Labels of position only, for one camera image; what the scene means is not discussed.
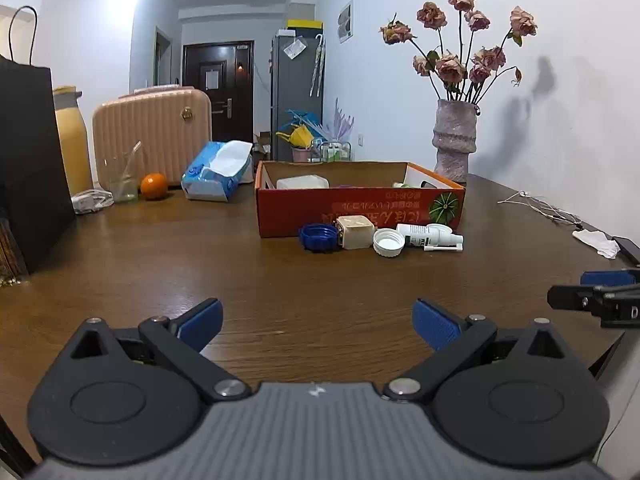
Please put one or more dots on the white spray bottle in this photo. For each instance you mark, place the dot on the white spray bottle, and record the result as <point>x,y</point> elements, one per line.
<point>434,237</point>

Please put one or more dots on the dried pink roses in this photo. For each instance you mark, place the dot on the dried pink roses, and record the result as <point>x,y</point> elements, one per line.
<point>466,72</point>

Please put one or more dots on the white ribbed bottle cap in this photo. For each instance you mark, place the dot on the white ribbed bottle cap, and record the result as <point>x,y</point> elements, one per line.
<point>388,243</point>

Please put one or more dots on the pink ribbed suitcase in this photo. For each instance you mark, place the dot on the pink ribbed suitcase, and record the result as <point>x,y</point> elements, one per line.
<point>171,124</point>

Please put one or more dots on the yellow thermos jug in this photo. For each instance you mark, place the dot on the yellow thermos jug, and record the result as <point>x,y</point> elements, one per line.
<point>72,133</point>

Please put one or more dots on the dark brown door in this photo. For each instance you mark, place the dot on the dark brown door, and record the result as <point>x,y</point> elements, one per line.
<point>224,72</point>

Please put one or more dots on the blue tissue pack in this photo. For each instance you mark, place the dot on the blue tissue pack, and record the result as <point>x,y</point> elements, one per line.
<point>218,170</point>

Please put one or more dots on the orange fruit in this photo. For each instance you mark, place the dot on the orange fruit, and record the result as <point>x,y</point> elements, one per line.
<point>154,187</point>

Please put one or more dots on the beige power adapter cube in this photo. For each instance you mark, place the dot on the beige power adapter cube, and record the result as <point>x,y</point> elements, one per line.
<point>354,232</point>

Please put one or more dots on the black paper bag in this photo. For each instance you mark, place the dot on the black paper bag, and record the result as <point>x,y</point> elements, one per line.
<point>36,208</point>

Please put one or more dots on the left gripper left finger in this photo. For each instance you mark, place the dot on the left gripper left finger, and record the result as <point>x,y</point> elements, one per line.
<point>177,344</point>

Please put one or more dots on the white plastic container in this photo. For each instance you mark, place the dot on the white plastic container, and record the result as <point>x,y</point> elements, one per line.
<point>306,182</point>

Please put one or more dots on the pink ceramic vase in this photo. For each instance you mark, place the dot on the pink ceramic vase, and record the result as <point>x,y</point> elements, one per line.
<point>454,137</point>

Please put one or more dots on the crumpled white tissue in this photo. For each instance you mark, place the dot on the crumpled white tissue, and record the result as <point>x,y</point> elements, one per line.
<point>604,246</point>

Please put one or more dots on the clear glass cup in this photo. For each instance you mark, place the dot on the clear glass cup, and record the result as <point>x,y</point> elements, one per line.
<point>121,175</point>

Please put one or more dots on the red cardboard box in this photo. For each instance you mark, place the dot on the red cardboard box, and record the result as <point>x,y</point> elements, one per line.
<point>387,193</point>

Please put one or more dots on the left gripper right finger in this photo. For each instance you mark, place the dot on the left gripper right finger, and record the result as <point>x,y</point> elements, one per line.
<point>457,343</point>

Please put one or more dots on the grey refrigerator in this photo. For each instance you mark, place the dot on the grey refrigerator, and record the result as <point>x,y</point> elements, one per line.
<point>291,69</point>

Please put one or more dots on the yellow watering can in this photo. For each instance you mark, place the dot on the yellow watering can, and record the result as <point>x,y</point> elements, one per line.
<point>300,137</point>

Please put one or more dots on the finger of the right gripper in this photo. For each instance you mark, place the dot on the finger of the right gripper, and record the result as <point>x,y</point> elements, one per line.
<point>615,278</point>
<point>594,298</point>

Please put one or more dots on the blue bottle cap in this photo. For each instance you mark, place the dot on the blue bottle cap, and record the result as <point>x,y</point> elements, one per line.
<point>320,238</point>

